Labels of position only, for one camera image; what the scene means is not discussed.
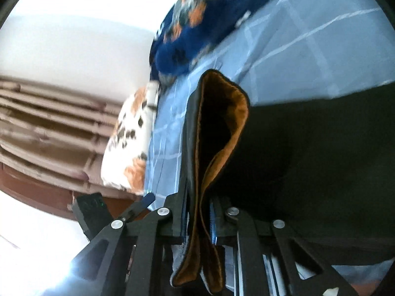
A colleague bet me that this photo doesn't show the blue grid bed sheet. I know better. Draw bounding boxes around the blue grid bed sheet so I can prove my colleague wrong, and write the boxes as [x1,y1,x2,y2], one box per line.
[145,0,394,295]

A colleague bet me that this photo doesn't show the beige patterned curtain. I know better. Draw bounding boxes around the beige patterned curtain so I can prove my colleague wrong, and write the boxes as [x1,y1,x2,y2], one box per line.
[0,78,146,199]

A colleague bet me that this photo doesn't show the black pants orange lining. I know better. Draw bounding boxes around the black pants orange lining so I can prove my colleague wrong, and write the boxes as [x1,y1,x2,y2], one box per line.
[171,70,394,294]

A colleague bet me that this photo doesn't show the white floral pillow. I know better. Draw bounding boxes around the white floral pillow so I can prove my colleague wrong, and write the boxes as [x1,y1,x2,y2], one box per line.
[100,81,159,196]

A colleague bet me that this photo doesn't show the navy dog print blanket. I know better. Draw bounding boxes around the navy dog print blanket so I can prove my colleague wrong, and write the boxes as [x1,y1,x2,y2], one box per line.
[149,0,270,86]

